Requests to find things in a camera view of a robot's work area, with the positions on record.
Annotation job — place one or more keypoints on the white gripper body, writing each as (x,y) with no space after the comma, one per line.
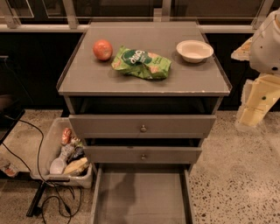
(266,49)

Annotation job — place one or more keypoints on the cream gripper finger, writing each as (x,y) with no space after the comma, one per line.
(252,109)
(242,53)

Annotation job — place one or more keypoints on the green rice chip bag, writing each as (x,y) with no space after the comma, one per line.
(141,64)

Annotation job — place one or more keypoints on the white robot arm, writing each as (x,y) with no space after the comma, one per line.
(262,51)

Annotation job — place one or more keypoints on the grey drawer cabinet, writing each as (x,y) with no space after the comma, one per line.
(143,97)

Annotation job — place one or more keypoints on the grey top drawer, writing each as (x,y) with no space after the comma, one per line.
(142,126)

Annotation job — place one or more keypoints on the grey drawer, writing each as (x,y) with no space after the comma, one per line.
(142,126)
(142,195)
(142,154)

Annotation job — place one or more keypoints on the grey middle drawer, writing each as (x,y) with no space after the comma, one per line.
(142,154)

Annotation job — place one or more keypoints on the grey bottom drawer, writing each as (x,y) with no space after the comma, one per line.
(142,195)

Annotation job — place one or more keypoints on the yellow snack bag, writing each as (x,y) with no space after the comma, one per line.
(77,167)

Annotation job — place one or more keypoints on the white bowl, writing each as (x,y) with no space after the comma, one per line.
(194,51)

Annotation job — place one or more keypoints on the red apple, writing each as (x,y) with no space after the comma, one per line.
(102,50)

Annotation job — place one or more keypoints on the dark snack packet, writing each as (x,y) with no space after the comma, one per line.
(78,154)

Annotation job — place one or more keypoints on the red snack can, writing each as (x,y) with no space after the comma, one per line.
(66,135)

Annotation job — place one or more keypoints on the clear plastic storage bin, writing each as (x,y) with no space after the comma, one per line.
(49,150)

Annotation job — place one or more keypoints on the white plastic spoon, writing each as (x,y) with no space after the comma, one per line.
(59,164)

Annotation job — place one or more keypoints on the metal window railing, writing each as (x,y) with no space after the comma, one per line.
(212,16)

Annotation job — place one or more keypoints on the black stand leg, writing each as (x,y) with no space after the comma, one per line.
(34,208)

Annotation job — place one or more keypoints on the small red white packet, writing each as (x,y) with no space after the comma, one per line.
(9,169)

